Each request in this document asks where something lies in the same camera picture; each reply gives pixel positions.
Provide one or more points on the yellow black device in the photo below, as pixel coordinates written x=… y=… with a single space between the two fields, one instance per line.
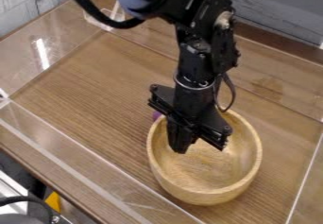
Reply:
x=57 y=203

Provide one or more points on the purple toy eggplant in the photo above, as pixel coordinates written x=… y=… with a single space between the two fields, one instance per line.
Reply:
x=155 y=115

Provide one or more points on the brown wooden bowl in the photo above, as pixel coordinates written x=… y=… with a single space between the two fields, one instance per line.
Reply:
x=206 y=176

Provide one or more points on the clear acrylic enclosure wall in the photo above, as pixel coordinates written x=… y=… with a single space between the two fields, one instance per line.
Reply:
x=75 y=119

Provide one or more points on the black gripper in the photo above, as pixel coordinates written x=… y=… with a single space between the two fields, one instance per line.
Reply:
x=193 y=114

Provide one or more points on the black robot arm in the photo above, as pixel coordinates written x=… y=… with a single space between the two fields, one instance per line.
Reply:
x=209 y=54

